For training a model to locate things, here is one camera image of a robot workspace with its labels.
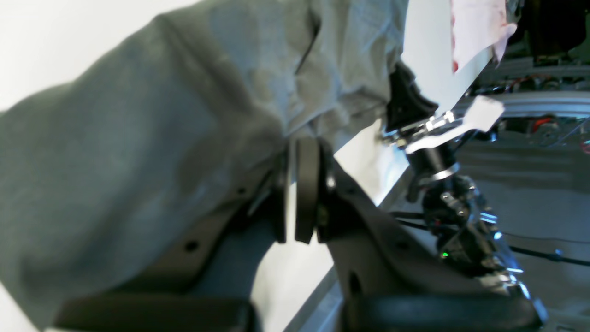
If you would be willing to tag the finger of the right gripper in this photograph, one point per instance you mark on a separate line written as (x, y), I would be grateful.
(407, 105)

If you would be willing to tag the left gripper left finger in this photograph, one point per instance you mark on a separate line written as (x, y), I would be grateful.
(204, 281)

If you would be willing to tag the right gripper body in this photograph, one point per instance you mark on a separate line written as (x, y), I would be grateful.
(426, 143)

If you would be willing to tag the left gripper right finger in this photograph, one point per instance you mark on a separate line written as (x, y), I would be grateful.
(390, 282)

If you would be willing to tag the grey T-shirt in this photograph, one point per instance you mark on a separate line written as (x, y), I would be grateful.
(100, 175)

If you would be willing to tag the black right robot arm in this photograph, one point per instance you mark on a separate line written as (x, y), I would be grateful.
(503, 181)

